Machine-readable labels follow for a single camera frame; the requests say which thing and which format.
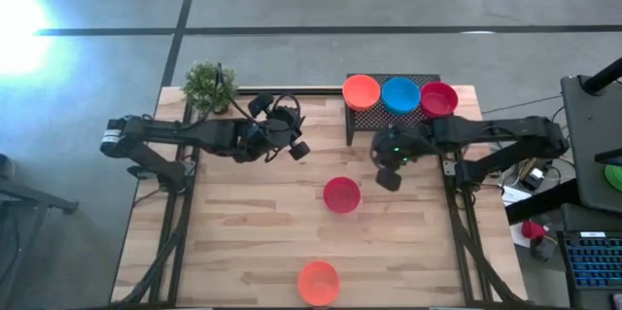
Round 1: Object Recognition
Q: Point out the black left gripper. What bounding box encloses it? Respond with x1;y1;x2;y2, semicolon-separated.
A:
248;91;311;160

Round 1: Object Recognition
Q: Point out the white paper sheet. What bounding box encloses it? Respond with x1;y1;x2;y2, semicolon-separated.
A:
501;186;534;207

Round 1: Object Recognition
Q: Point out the green filament spool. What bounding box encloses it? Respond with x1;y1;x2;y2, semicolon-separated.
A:
604;163;622;193

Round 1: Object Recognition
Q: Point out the black aluminium table frame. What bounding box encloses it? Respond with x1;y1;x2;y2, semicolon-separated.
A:
111;86;526;309

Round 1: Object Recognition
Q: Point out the red mini plastic bowl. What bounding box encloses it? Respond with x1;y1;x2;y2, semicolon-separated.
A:
323;176;363;215
419;81;460;120

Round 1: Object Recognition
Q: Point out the small green potted plant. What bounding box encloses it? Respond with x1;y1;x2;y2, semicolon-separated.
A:
182;60;239;116

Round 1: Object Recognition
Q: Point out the small red floor object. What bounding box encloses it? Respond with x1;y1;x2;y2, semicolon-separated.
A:
521;220;549;242

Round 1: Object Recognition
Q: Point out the backlit computer keyboard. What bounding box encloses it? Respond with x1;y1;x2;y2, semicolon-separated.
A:
557;230;622;293

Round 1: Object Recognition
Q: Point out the black perforated metal rack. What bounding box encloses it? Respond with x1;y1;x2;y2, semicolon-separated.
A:
344;73;451;148

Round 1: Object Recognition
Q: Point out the small white power adapter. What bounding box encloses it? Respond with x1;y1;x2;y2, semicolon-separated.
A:
522;166;548;189

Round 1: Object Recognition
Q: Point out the dark grey side stand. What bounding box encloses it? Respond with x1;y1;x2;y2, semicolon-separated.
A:
0;153;80;310

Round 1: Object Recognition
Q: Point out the blue mini plastic bowl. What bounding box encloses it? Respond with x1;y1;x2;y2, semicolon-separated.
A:
380;76;422;118

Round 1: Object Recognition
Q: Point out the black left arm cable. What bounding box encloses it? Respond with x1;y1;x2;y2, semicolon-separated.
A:
216;61;303;120

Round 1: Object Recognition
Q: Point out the orange mini plastic bowl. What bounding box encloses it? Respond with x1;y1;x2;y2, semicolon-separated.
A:
341;74;382;113
296;260;341;307

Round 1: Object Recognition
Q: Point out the dark grey side desk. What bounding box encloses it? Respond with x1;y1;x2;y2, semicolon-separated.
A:
561;56;622;214

